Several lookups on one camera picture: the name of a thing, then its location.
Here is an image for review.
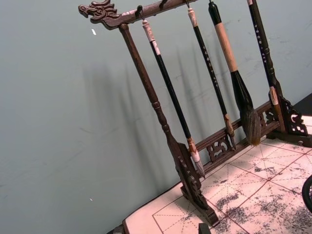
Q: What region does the large brush with tan handle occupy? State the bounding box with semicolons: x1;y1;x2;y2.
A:
208;0;262;147

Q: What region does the black brush with white cap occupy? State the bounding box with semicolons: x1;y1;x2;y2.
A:
142;19;206;179

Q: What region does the black table cloth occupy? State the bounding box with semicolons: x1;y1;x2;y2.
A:
292;95;312;116

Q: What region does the black brush with pale ferrule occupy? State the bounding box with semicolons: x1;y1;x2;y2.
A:
246;0;281;118

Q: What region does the pink gridded writing mat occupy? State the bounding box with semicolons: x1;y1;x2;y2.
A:
123;114;312;234

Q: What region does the thin black calligraphy brush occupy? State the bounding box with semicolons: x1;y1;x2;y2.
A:
187;7;237;151

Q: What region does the carved dark wooden brush rack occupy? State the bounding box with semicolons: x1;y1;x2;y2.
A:
78;0;312;229

